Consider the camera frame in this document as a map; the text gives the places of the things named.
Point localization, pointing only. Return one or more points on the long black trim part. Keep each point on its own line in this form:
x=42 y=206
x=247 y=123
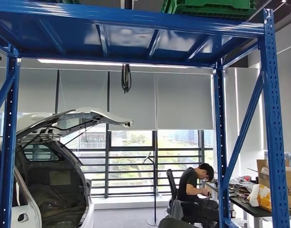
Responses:
x=178 y=223

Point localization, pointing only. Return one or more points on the blue steel shelf rack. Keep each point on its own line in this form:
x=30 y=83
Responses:
x=273 y=126

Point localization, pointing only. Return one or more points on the grey roller blind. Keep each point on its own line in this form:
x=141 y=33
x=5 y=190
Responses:
x=36 y=91
x=136 y=104
x=184 y=100

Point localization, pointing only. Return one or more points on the window with black railing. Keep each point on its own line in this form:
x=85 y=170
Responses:
x=131 y=138

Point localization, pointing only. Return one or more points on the white car tailgate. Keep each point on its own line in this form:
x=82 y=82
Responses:
x=97 y=115

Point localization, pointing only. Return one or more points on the black office chair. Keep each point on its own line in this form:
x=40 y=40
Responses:
x=171 y=185

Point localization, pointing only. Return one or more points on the person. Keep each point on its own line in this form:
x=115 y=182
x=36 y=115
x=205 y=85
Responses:
x=188 y=184

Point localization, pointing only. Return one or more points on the long ceiling light strip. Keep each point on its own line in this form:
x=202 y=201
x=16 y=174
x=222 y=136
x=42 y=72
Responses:
x=88 y=62

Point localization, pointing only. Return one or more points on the grey jacket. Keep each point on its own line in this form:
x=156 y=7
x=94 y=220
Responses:
x=177 y=210

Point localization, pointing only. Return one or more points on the black floor stand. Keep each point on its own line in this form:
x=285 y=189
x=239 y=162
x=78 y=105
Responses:
x=153 y=222

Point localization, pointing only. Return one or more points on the green plastic crate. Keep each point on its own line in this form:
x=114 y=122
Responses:
x=207 y=9

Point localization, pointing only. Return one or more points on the clear plastic bag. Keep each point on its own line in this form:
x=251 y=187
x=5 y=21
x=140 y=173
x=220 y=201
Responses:
x=242 y=184

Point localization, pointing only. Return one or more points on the black work desk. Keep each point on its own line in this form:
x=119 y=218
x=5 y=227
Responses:
x=252 y=210

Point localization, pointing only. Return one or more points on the white yellow plastic bag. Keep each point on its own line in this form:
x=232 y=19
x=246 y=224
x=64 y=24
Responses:
x=263 y=196

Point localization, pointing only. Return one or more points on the white car body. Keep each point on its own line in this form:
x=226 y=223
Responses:
x=16 y=217

